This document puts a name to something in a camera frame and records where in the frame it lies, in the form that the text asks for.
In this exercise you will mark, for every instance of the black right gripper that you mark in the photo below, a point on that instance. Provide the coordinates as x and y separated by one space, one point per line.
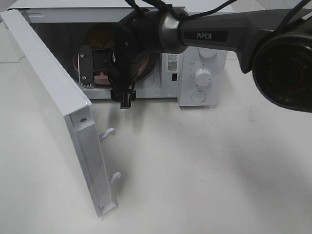
121 67

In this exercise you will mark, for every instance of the pink round plate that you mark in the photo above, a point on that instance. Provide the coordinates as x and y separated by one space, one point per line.
102 79

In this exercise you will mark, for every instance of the white microwave door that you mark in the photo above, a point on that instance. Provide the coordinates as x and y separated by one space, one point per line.
65 109

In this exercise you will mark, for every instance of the burger with lettuce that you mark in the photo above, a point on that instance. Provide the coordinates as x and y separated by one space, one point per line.
100 36

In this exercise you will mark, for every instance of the white microwave knob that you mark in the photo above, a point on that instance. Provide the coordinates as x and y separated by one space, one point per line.
203 77
207 53

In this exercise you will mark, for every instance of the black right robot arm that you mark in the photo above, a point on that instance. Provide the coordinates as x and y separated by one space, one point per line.
275 45

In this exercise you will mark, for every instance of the white warning label sticker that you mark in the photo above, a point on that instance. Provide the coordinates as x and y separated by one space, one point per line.
172 62

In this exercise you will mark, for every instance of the round door release button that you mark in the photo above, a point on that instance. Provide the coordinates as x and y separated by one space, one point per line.
198 97

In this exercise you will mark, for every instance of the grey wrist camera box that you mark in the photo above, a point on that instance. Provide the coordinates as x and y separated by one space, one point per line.
85 67

